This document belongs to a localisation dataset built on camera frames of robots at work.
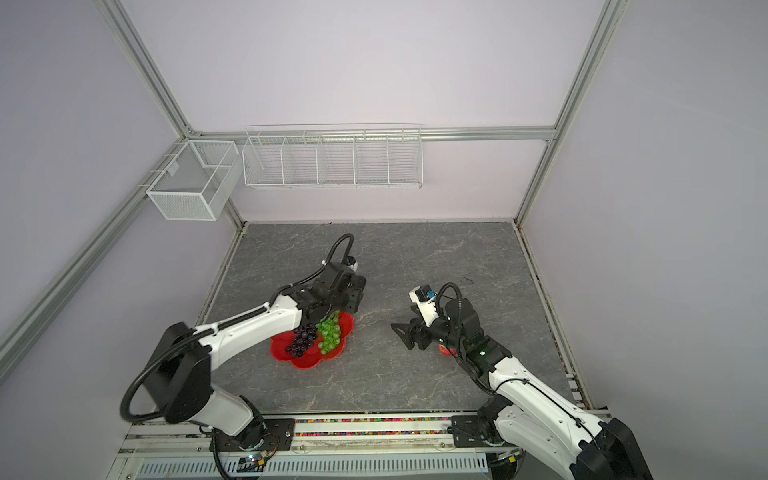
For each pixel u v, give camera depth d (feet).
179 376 1.40
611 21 2.32
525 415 1.65
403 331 2.38
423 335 2.24
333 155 3.20
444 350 2.78
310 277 2.22
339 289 2.20
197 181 3.34
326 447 2.40
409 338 2.20
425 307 2.21
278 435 2.42
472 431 2.43
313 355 2.85
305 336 2.85
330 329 2.83
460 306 1.84
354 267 2.64
